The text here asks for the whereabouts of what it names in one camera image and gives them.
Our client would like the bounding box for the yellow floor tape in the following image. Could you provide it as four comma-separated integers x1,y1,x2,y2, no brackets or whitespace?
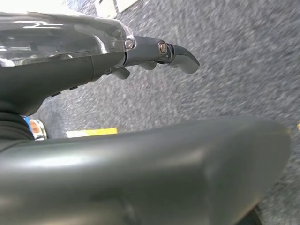
66,127,118,138

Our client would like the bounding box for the white flat panel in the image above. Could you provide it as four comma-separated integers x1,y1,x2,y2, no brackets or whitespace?
95,0,139,19

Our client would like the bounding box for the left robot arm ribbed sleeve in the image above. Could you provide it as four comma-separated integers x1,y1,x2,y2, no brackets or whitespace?
0,101,35,143

